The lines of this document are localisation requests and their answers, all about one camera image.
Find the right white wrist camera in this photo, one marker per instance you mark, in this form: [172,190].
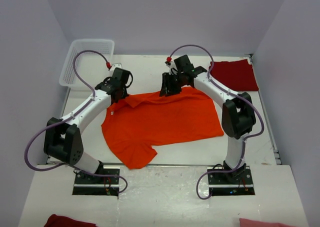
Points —
[172,68]

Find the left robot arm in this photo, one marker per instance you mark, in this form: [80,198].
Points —
[63,137]

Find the orange t-shirt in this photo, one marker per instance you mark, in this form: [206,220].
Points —
[135,125]

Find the white plastic basket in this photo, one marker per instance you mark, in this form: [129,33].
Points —
[86,58]

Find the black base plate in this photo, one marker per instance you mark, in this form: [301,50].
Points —
[88,185]
[238,183]

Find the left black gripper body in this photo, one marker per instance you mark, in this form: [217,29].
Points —
[124,94]

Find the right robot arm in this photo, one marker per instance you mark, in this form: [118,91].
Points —
[238,115]

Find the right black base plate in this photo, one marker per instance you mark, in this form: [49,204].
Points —
[238,183]

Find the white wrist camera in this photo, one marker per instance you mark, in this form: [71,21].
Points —
[172,68]
[115,65]

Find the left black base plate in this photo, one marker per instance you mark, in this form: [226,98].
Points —
[88,185]

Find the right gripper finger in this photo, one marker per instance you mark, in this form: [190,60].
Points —
[166,85]
[174,85]

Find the pink cloth bottom right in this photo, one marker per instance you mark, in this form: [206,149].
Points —
[254,223]

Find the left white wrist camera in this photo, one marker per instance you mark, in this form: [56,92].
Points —
[115,65]

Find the dark red cloth bottom left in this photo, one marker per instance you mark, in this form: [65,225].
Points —
[63,221]

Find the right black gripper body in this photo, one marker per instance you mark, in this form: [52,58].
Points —
[181,80]

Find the folded dark red t-shirt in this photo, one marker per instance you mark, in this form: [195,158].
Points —
[236,75]

